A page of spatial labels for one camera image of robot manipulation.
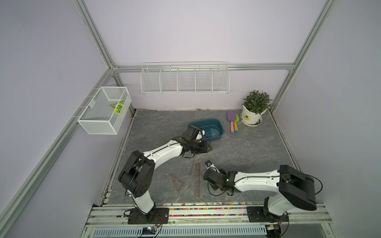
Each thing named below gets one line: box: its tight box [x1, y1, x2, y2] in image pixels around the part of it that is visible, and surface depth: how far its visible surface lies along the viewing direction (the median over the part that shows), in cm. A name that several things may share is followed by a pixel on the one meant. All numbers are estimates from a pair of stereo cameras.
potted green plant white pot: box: [240, 90, 273, 127], surface depth 102 cm
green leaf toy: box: [110, 99, 126, 115], surface depth 83 cm
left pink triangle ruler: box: [169, 173, 186, 192], surface depth 86 cm
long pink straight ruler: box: [194, 162, 201, 199], surface depth 86 cm
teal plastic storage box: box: [188, 119, 224, 142], surface depth 111 cm
